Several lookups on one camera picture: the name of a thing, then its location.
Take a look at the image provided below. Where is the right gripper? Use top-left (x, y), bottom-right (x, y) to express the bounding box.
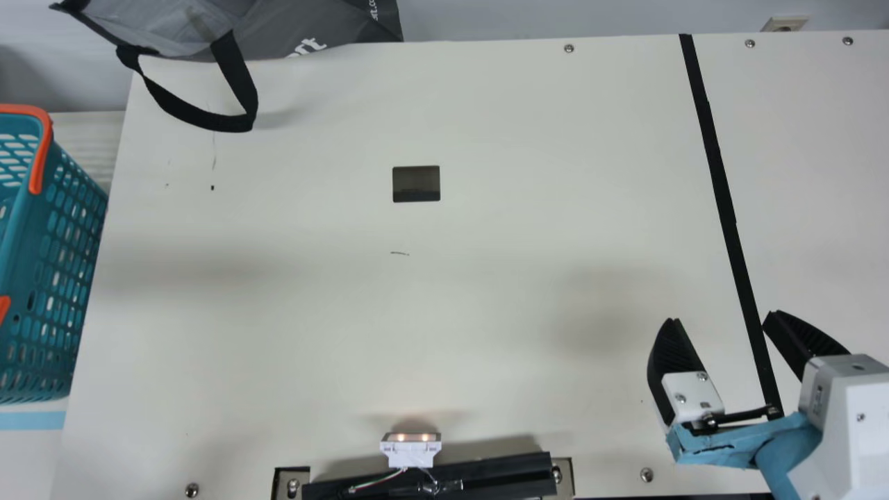
top-left (647, 310), bottom-right (852, 498)

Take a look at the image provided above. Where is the teal shopping basket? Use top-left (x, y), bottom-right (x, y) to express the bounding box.
top-left (0, 104), bottom-right (109, 406)

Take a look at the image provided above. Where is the black strip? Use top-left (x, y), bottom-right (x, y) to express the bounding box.
top-left (679, 33), bottom-right (786, 421)

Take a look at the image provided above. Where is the small white device with lights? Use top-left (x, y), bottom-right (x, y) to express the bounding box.
top-left (380, 432), bottom-right (442, 467)

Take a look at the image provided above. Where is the small square scanner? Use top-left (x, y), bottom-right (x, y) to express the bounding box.
top-left (392, 165), bottom-right (441, 203)

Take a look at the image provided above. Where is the light blue tape strip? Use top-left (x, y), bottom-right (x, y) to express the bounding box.
top-left (0, 411), bottom-right (67, 430)

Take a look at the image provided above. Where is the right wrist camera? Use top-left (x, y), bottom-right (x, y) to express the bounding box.
top-left (787, 353), bottom-right (889, 500)

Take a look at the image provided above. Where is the dark grey bag with straps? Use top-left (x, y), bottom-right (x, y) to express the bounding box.
top-left (49, 0), bottom-right (404, 134)

